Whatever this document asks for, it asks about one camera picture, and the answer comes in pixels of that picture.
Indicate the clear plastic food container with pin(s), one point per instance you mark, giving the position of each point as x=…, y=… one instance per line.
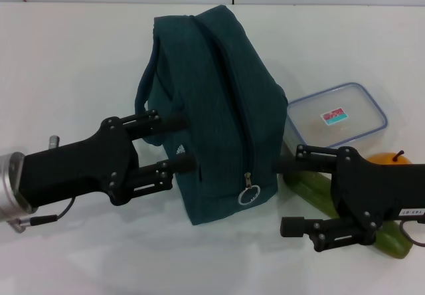
x=335, y=115

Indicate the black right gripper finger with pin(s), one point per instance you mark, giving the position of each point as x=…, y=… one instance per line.
x=308, y=163
x=293, y=227

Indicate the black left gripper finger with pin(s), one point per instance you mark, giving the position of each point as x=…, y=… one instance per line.
x=166, y=123
x=179, y=165

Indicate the teal fabric lunch bag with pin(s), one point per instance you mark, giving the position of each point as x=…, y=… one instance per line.
x=216, y=109

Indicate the green cucumber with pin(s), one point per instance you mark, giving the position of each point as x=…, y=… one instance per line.
x=312, y=192

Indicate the orange pear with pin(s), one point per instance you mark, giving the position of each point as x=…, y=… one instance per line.
x=385, y=158

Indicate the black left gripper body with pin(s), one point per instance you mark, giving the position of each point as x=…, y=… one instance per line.
x=76, y=168

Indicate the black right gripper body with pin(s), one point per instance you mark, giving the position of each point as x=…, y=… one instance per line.
x=375, y=192

